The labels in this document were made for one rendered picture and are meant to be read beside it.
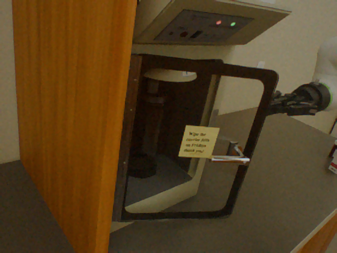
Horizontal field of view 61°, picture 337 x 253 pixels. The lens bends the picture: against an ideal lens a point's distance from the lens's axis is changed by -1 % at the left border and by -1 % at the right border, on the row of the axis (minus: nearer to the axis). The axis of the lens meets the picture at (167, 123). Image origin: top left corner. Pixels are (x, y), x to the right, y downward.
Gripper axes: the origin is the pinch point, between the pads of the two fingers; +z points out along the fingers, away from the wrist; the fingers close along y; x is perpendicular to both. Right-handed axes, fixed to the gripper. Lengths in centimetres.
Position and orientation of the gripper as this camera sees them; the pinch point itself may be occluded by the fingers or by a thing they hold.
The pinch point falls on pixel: (270, 108)
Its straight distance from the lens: 75.8
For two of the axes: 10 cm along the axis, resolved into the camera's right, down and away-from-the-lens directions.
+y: 6.3, 4.3, -6.5
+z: -7.6, 1.6, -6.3
